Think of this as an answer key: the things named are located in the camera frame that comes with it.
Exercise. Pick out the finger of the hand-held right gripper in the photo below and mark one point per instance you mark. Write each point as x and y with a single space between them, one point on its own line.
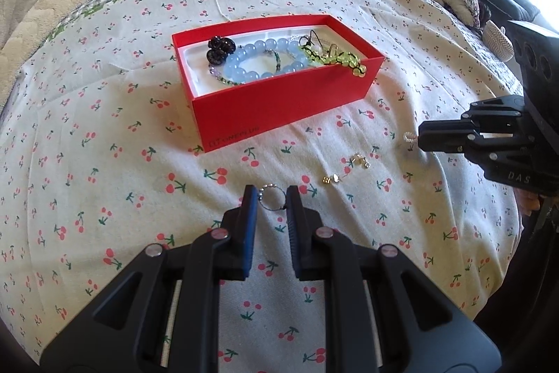
441 129
441 143

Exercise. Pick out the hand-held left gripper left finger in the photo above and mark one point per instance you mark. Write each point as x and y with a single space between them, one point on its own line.
250 224

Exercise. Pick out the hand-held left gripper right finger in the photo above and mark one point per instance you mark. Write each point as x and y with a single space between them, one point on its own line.
293 224

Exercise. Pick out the small rhinestone loop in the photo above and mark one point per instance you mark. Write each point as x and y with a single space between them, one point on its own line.
409 137

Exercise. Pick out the red cardboard box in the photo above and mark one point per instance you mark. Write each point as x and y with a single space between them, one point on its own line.
284 106

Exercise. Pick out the large rhinestone hoop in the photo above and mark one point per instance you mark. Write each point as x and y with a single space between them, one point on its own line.
297 36

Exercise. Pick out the black hair claw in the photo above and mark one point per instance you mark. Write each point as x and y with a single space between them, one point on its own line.
220 47

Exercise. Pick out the gold earring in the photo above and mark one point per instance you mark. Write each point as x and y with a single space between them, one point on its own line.
360 161
335 178

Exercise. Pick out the white woven basket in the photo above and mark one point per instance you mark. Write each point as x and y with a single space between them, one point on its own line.
498 38

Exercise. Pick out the dark sofa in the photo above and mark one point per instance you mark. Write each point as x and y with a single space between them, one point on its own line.
506 1

